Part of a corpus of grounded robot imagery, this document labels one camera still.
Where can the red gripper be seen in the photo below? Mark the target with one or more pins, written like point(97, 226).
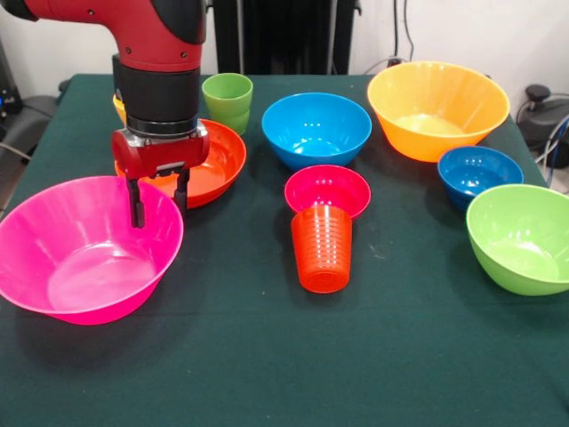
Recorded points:
point(160, 153)

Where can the large pink bowl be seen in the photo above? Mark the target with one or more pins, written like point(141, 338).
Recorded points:
point(89, 267)

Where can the light blue bowl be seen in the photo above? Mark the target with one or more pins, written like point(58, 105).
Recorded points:
point(315, 133)

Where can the small magenta bowl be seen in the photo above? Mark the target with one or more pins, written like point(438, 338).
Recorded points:
point(329, 187)

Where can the orange-red ribbed cup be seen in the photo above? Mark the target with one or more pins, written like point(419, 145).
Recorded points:
point(322, 253)

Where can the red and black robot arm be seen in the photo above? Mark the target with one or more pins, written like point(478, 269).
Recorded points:
point(155, 53)

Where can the red shallow bowl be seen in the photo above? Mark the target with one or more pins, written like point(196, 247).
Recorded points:
point(222, 160)

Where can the yellow cup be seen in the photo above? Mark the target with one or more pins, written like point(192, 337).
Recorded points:
point(119, 109)

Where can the green cup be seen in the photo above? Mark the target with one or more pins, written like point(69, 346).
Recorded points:
point(226, 102)

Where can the dark green tablecloth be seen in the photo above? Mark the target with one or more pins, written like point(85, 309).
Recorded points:
point(284, 333)

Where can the black equipment box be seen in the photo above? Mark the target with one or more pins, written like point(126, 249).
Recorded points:
point(6, 89)

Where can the large orange bowl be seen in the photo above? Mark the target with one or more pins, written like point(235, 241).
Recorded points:
point(444, 98)

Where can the small dark blue bowl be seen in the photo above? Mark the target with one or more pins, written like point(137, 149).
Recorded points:
point(475, 173)

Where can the light green bowl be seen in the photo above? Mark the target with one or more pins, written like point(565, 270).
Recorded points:
point(520, 249)

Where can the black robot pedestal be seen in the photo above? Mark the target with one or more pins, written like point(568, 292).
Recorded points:
point(284, 35)

